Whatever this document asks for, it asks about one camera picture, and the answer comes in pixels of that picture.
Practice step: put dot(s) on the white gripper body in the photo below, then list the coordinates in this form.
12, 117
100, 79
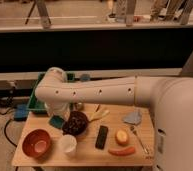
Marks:
62, 110

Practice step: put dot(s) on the teal green sponge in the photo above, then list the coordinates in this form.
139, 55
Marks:
56, 122

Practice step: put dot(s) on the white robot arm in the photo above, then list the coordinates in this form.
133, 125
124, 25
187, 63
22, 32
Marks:
169, 98

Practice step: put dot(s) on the dark bowl with food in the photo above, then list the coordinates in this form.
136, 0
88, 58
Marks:
76, 124

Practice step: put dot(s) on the red bowl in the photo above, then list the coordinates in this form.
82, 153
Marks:
36, 143

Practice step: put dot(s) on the small metal cup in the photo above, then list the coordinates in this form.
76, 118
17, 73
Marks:
79, 106

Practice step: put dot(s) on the green plastic tray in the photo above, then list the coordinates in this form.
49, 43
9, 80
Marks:
34, 105

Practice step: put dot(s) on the yellow banana peel toy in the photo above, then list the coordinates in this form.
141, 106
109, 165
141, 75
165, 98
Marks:
99, 113

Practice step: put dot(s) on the white cup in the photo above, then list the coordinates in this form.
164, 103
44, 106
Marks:
68, 143

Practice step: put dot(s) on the blue cup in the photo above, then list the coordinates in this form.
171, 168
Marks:
85, 78

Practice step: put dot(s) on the blue box on floor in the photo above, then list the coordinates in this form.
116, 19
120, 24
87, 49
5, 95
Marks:
21, 112

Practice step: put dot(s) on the black remote control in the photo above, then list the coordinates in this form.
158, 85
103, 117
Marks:
101, 137

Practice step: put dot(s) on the grey blue cloth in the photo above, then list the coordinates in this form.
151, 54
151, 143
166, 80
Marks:
133, 118

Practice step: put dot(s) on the orange carrot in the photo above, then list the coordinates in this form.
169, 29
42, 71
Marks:
122, 152

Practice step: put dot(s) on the metal fork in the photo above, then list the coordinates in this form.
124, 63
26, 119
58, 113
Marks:
133, 130

